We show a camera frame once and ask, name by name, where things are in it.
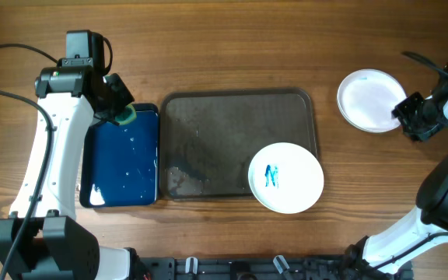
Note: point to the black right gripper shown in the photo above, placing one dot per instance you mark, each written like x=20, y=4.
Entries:
x=409, y=115

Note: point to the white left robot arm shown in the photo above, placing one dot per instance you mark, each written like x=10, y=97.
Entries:
x=41, y=238

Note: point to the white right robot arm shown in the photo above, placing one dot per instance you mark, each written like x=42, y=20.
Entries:
x=388, y=254

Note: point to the white plate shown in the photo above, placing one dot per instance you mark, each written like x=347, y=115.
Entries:
x=372, y=80
x=286, y=178

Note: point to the green yellow sponge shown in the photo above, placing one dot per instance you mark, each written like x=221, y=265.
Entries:
x=127, y=115

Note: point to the blue water tray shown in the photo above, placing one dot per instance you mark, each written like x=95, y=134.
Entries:
x=120, y=163

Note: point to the pale green plate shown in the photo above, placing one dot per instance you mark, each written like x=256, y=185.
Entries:
x=367, y=111

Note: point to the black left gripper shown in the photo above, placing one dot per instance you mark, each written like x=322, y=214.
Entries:
x=124, y=97

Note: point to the dark brown serving tray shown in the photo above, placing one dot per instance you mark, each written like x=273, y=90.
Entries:
x=208, y=138

